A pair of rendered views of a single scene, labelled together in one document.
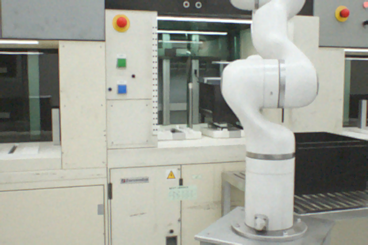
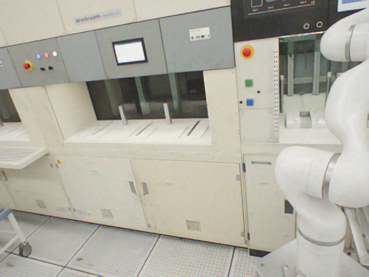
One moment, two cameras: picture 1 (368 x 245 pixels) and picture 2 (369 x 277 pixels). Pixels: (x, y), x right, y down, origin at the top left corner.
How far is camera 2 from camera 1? 66 cm
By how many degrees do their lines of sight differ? 42
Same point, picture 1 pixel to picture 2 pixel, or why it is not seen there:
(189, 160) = not seen: hidden behind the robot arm
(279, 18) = (356, 96)
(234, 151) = not seen: hidden behind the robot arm
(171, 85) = (323, 61)
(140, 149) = (264, 143)
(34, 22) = (185, 60)
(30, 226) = (197, 180)
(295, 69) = (342, 179)
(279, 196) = (319, 269)
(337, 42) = not seen: outside the picture
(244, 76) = (289, 172)
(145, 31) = (267, 55)
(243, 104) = (287, 194)
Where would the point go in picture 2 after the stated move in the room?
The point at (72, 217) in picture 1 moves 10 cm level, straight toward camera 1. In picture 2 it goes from (220, 179) to (216, 188)
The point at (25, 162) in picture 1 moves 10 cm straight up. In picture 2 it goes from (191, 146) to (189, 131)
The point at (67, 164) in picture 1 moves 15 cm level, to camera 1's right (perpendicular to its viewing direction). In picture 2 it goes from (215, 149) to (239, 153)
